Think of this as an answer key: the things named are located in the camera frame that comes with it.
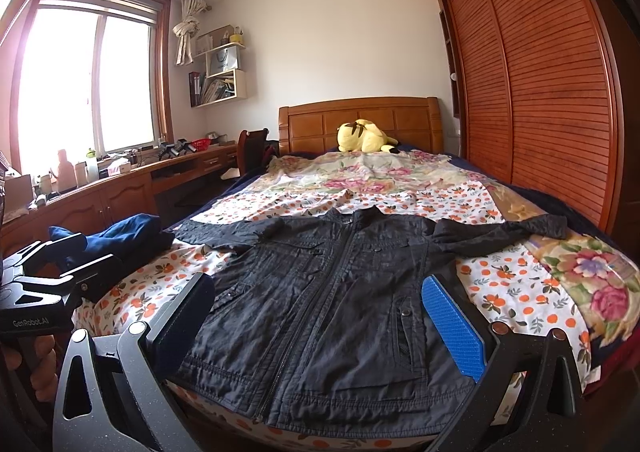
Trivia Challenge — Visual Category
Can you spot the black jacket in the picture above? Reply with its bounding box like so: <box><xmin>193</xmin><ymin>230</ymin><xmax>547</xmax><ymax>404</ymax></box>
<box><xmin>174</xmin><ymin>207</ymin><xmax>567</xmax><ymax>439</ymax></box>

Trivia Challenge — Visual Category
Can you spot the person's left hand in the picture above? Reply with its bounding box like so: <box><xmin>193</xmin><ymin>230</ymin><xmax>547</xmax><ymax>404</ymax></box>
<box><xmin>1</xmin><ymin>335</ymin><xmax>58</xmax><ymax>403</ymax></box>

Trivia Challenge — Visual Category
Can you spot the cardboard box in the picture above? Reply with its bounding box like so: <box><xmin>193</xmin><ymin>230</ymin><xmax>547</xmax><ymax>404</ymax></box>
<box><xmin>3</xmin><ymin>175</ymin><xmax>34</xmax><ymax>223</ymax></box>

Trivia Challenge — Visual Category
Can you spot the folded blue garment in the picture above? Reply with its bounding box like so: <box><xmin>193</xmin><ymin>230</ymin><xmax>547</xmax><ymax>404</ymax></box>
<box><xmin>53</xmin><ymin>213</ymin><xmax>175</xmax><ymax>274</ymax></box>

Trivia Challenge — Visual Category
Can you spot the pink bottle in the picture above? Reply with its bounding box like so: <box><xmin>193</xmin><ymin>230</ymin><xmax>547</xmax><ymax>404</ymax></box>
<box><xmin>56</xmin><ymin>149</ymin><xmax>77</xmax><ymax>194</ymax></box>

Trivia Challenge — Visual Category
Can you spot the wooden desk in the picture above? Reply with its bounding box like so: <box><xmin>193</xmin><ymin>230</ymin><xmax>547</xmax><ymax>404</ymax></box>
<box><xmin>1</xmin><ymin>142</ymin><xmax>236</xmax><ymax>253</ymax></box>

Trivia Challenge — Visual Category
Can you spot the orange floral bed sheet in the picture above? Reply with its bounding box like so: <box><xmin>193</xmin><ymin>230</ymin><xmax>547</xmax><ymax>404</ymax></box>
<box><xmin>75</xmin><ymin>181</ymin><xmax>591</xmax><ymax>451</ymax></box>

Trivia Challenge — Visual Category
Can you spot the pink floral quilt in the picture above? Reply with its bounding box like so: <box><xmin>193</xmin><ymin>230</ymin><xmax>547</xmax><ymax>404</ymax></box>
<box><xmin>260</xmin><ymin>151</ymin><xmax>639</xmax><ymax>351</ymax></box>

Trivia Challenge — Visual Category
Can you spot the red basket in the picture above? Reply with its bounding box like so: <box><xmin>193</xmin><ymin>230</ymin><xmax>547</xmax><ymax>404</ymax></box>
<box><xmin>191</xmin><ymin>138</ymin><xmax>212</xmax><ymax>152</ymax></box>

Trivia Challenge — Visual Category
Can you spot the window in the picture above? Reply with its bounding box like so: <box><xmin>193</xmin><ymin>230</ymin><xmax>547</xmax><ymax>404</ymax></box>
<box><xmin>5</xmin><ymin>0</ymin><xmax>174</xmax><ymax>175</ymax></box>

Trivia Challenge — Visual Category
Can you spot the wooden chair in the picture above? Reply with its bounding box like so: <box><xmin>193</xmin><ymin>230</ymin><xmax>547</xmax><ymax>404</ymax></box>
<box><xmin>236</xmin><ymin>128</ymin><xmax>280</xmax><ymax>177</ymax></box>

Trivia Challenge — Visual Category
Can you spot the wooden headboard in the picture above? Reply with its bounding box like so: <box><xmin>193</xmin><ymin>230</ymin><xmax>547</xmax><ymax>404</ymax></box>
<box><xmin>278</xmin><ymin>95</ymin><xmax>445</xmax><ymax>157</ymax></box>

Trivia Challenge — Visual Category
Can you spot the tied white curtain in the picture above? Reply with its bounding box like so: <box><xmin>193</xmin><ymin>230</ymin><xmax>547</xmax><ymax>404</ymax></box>
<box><xmin>172</xmin><ymin>0</ymin><xmax>209</xmax><ymax>66</ymax></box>

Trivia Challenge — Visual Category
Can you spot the yellow plush toy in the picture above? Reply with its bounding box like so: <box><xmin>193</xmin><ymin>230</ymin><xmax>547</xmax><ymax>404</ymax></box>
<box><xmin>336</xmin><ymin>119</ymin><xmax>399</xmax><ymax>154</ymax></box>

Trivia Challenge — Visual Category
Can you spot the wooden louvered wardrobe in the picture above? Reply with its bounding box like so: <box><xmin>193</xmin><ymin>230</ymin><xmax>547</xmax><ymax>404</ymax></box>
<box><xmin>439</xmin><ymin>0</ymin><xmax>622</xmax><ymax>232</ymax></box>

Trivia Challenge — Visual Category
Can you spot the white wall shelf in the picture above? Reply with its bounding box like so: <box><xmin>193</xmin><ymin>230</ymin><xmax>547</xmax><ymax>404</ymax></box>
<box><xmin>189</xmin><ymin>25</ymin><xmax>247</xmax><ymax>108</ymax></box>

